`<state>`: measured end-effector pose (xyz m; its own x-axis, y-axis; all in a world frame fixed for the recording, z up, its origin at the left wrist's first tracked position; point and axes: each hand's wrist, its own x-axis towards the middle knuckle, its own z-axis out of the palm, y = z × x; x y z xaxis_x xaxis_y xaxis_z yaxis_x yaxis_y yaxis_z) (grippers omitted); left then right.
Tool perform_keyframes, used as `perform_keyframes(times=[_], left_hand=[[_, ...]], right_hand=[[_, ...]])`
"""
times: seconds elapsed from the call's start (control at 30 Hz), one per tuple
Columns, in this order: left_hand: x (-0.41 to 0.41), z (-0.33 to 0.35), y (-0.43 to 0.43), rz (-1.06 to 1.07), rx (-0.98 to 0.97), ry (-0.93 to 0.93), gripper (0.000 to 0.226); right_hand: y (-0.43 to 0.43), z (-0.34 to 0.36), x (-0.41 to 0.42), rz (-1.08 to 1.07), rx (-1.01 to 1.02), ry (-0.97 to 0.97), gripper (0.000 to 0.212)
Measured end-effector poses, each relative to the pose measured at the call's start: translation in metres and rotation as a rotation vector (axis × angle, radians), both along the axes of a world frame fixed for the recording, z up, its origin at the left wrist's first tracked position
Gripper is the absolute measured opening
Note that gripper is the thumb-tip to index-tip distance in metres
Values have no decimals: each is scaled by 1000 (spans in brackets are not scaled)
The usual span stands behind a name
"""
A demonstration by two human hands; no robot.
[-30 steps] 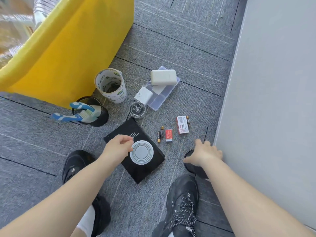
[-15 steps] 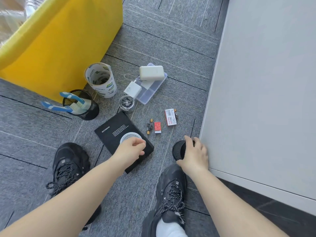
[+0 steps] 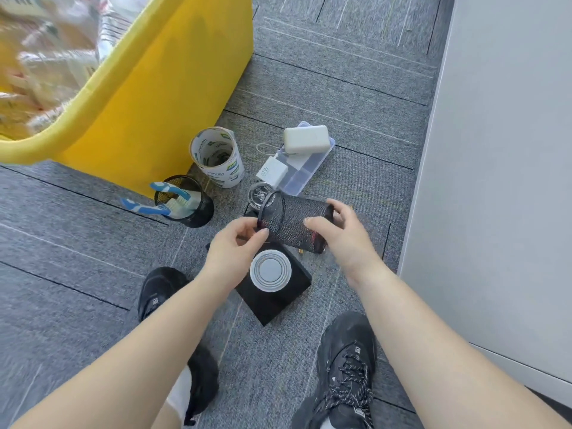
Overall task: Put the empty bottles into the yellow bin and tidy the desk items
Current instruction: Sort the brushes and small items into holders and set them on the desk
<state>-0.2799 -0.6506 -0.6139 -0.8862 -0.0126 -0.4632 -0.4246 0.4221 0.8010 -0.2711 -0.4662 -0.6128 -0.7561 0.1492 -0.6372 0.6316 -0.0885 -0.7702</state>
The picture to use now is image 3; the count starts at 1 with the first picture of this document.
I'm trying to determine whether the person's right hand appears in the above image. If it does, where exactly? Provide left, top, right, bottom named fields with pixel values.
left=303, top=198, right=394, bottom=291

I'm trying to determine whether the person's left hand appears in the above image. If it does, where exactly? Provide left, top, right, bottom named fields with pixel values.
left=198, top=216, right=271, bottom=293

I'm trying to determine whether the black mesh pen holder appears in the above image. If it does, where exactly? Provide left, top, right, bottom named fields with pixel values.
left=154, top=175, right=215, bottom=228
left=257, top=190, right=335, bottom=255

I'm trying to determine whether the black notebook white circle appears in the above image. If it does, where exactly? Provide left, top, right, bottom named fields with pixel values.
left=205, top=238, right=313, bottom=328

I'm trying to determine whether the small clear round jar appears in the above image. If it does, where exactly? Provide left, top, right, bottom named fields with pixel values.
left=248, top=182, right=276, bottom=210

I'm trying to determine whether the clear tape roll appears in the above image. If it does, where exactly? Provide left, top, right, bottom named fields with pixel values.
left=196, top=149, right=244, bottom=179
left=210, top=167, right=245, bottom=189

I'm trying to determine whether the clear compartment box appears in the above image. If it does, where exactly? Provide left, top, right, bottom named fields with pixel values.
left=272, top=121, right=336, bottom=197

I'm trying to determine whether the blue white toothbrush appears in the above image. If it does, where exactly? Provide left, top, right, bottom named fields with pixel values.
left=150, top=181, right=202, bottom=209
left=120, top=197, right=193, bottom=219

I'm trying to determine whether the white charger cube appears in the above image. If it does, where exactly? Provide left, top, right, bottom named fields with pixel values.
left=255, top=155, right=289, bottom=189

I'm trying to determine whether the white power bank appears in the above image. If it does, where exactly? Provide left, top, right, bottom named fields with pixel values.
left=284, top=125, right=331, bottom=156

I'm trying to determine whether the white paper tape roll cup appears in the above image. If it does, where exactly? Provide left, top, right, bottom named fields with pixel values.
left=189, top=127, right=238, bottom=168

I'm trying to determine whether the yellow plastic bin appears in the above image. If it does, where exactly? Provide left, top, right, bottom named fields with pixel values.
left=0, top=0, right=254, bottom=200

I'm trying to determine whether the cluster of discarded bottles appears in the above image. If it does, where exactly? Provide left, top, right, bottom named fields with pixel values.
left=0, top=0, right=153, bottom=141

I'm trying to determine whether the person's left forearm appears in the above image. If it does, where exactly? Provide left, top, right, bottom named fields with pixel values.
left=11, top=274, right=235, bottom=429

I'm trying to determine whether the person's right forearm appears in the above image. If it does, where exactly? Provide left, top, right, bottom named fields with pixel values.
left=353, top=263, right=572, bottom=429

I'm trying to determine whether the person's left black shoe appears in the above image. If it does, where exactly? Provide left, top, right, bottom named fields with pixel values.
left=137, top=266, right=220, bottom=427

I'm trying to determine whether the person's black shoe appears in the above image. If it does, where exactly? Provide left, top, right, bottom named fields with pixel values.
left=290, top=311, right=378, bottom=429
left=137, top=266, right=220, bottom=427

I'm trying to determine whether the person's right black shoe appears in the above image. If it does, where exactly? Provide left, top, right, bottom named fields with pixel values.
left=290, top=311, right=378, bottom=429

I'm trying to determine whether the white sock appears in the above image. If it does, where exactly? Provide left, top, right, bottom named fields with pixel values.
left=165, top=366, right=193, bottom=425

